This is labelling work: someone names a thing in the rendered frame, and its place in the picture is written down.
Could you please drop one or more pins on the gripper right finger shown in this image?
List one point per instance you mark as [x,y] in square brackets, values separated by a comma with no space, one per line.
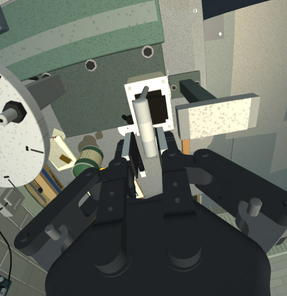
[226,175]

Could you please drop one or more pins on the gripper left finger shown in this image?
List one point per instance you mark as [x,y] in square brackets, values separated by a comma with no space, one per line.
[64,198]

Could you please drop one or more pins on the white round depth turret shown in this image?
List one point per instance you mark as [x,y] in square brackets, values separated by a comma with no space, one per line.
[16,148]

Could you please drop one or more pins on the grey turret shaft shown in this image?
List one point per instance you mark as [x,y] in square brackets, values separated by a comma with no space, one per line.
[6,116]

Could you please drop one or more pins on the grey block on turret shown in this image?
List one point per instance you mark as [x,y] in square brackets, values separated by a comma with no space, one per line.
[46,91]

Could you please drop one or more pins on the grey plate with screws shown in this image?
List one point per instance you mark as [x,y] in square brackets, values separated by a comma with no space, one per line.
[214,27]

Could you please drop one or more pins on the green drill press head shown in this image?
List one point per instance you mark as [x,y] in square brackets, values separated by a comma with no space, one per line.
[88,39]

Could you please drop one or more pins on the brown cardboard box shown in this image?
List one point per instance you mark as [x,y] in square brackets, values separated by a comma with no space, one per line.
[47,185]

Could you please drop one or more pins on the green tin can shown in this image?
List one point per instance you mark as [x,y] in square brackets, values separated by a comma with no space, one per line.
[88,159]

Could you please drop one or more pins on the cream carton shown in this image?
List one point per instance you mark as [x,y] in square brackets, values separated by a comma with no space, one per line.
[61,150]

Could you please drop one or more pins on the grey white small device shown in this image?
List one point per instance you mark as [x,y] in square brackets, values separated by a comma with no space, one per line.
[9,201]

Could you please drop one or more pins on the black flat bar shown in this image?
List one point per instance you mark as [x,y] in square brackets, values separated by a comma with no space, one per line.
[137,157]

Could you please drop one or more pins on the small black knob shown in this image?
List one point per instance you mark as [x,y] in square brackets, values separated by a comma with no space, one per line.
[126,119]

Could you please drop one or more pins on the black hex nut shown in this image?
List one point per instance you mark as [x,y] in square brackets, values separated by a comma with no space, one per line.
[17,107]

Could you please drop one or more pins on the small green plug box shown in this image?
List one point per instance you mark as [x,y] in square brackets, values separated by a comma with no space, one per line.
[2,284]

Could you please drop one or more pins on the dark blue panel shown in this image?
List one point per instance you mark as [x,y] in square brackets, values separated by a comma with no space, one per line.
[238,7]

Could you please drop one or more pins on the dark framed screen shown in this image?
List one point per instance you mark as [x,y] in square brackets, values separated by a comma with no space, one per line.
[0,16]

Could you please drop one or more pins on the orange post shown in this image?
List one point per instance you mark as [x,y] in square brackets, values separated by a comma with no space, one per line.
[185,146]

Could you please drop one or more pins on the white switch lever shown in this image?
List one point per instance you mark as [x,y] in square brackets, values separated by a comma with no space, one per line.
[144,120]

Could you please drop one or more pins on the white switch box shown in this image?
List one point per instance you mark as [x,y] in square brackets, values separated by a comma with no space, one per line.
[132,90]

